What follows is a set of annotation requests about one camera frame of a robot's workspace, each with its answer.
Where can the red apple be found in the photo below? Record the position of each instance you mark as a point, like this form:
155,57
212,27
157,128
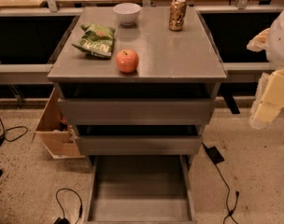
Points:
127,60

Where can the top grey drawer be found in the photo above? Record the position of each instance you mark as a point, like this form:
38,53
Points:
137,111

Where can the green jalapeno chip bag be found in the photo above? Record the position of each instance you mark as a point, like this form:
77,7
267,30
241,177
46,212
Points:
97,40

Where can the middle grey drawer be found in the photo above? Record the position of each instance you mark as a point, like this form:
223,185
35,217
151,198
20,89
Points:
138,145

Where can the bottom grey drawer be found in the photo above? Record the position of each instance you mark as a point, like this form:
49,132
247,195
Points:
140,190

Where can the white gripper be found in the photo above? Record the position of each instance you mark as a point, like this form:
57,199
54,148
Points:
280,42

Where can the gold soda can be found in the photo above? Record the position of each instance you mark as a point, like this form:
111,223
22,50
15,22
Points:
177,15

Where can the grey drawer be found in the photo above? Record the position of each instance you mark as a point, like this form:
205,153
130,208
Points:
140,190
137,111
138,145

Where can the grey drawer cabinet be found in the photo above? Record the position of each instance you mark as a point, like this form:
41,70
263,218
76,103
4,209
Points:
172,65

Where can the white bowl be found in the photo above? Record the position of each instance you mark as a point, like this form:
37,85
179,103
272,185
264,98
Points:
127,13

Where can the cardboard box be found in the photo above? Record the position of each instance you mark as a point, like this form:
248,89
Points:
57,137

